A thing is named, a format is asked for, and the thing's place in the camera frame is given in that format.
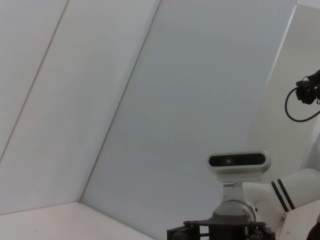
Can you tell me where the dark rounded object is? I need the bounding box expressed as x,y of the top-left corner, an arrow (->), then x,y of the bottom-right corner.
306,219 -> 320,240

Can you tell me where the black looped device cable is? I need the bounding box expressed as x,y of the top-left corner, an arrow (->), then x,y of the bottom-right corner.
285,86 -> 320,123

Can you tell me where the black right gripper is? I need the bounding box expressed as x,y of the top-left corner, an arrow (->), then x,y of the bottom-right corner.
166,216 -> 276,240

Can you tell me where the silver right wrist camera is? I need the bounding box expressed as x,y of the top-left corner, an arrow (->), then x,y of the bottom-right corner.
207,150 -> 272,183

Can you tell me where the black mounted device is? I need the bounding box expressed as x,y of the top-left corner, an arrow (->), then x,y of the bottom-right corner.
294,69 -> 320,105

